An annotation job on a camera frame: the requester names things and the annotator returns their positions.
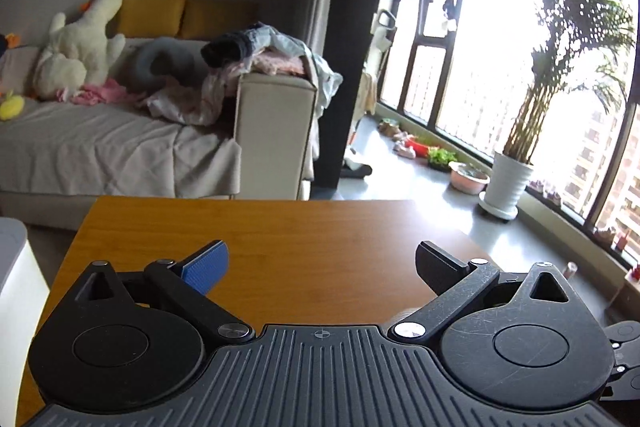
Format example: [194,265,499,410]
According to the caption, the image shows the small windowsill figurines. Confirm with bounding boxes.
[530,179,564,208]

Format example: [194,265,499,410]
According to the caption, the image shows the palm plant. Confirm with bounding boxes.
[501,0,637,166]

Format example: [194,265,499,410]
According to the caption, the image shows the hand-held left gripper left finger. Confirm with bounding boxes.
[75,241,256,346]

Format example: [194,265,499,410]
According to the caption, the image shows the dark rolled garment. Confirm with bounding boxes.
[200,23,266,68]

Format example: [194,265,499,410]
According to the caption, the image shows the beige sofa blanket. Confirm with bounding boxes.
[0,97,244,198]

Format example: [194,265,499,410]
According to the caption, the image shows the grey neck pillow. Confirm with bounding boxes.
[127,38,209,92]

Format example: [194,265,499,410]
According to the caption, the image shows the small windowsill ornaments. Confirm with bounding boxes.
[595,227,632,254]

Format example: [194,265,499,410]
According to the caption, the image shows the white ribbed plant pot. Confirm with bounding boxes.
[478,151,535,222]

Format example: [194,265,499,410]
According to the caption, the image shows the yellow plush toy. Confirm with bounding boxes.
[0,91,26,122]

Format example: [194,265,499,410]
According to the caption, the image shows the beige sofa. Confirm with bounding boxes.
[0,0,321,228]

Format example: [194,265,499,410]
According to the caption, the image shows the white hanging item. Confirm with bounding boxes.
[370,9,397,54]

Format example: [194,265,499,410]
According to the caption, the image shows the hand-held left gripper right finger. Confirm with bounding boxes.
[387,241,571,349]

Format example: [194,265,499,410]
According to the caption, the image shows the tray of green plants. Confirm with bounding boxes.
[427,147,459,170]

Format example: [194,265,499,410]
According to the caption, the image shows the pile of light clothes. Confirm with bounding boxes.
[145,24,344,128]

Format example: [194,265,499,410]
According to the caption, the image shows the black and white floor item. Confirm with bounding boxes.
[342,149,374,180]

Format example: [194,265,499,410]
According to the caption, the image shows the pink basin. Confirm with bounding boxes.
[448,161,491,196]

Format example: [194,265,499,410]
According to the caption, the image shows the pink cloth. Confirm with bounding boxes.
[57,79,132,106]

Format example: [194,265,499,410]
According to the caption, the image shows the white appliance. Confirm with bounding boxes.
[0,217,51,427]

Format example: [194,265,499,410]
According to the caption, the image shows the pair of slippers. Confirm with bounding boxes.
[392,132,418,158]

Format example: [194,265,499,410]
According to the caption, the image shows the yellow cushion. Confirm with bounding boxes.
[115,0,189,40]
[180,0,261,42]

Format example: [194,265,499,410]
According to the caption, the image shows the white plush duck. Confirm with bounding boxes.
[32,0,126,100]

